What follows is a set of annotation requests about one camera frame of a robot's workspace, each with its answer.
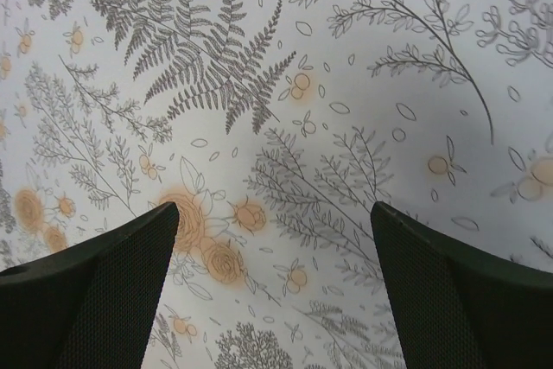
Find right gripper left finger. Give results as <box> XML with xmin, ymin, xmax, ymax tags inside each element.
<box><xmin>1</xmin><ymin>202</ymin><xmax>179</xmax><ymax>368</ymax></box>

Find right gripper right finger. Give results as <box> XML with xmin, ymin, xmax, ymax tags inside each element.
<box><xmin>371</xmin><ymin>201</ymin><xmax>552</xmax><ymax>368</ymax></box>

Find floral patterned table cloth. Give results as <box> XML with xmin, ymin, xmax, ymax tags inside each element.
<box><xmin>1</xmin><ymin>0</ymin><xmax>552</xmax><ymax>368</ymax></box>

